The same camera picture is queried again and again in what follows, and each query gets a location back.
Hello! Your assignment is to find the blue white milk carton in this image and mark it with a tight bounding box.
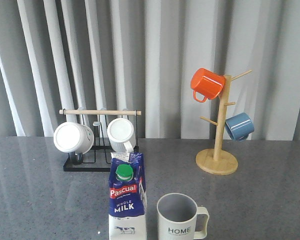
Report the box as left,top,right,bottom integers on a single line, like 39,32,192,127
108,152,147,240

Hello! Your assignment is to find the white ribbed mug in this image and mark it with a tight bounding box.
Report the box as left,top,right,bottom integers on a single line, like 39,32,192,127
107,118,136,153

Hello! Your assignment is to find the white mug with smiley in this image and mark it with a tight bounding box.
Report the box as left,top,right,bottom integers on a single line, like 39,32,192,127
53,122,95,165

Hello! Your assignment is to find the grey white curtain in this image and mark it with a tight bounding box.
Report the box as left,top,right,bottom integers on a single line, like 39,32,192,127
0,0,300,141

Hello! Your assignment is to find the white HOME mug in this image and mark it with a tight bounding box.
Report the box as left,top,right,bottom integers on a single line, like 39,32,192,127
156,193,210,240

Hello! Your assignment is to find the orange mug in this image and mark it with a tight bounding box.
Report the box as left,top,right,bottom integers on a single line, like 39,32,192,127
190,68,226,103

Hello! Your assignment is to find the blue mug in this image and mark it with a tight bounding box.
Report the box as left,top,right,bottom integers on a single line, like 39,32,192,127
225,112,255,142

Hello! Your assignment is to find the black wire mug rack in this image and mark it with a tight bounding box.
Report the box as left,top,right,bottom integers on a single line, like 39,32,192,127
59,108,142,172

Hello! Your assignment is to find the wooden mug tree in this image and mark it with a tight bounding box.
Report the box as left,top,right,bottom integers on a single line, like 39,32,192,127
195,70,252,175

